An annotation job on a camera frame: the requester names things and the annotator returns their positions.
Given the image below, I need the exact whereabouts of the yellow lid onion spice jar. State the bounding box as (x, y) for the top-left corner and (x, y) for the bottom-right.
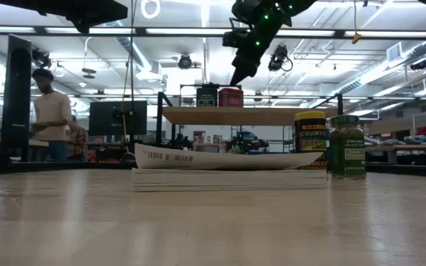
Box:
(294, 110), (328, 171)

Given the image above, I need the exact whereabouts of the wooden background workbench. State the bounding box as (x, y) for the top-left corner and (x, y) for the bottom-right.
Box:
(364, 143), (426, 166)

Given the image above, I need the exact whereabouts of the wooden shelf black metal frame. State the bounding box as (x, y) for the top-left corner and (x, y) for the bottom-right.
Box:
(155, 82), (345, 149)

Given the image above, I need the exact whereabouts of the black ceiling mounted device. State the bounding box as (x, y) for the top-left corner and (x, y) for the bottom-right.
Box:
(177, 53), (193, 70)
(31, 49), (53, 70)
(267, 44), (294, 72)

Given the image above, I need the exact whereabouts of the person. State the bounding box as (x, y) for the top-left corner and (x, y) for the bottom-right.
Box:
(30, 67), (75, 163)
(67, 115), (89, 163)

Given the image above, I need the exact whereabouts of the hanging cord yellow plug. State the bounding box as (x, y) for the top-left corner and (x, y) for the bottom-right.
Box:
(351, 0), (364, 45)

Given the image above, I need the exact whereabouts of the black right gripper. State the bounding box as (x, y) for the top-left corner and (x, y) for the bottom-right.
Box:
(229, 35), (273, 86)

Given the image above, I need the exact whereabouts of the blue grey padded bundle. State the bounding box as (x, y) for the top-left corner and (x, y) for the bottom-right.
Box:
(403, 134), (426, 146)
(364, 136), (402, 146)

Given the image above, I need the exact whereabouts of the dark green pepper tin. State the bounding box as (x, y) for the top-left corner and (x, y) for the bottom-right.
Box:
(195, 86), (219, 109)

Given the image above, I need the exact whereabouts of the black paperback book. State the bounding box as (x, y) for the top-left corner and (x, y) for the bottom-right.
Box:
(130, 143), (328, 193)

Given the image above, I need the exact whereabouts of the red lid patterned spice tin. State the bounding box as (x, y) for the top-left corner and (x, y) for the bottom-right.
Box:
(217, 87), (245, 109)

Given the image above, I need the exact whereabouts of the green lid herb spice jar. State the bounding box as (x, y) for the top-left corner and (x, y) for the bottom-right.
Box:
(329, 115), (368, 181)

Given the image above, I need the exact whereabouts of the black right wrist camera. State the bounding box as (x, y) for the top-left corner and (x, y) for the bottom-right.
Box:
(222, 18), (251, 49)

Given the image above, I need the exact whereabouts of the black monitor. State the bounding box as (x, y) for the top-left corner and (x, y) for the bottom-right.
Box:
(88, 100), (149, 137)

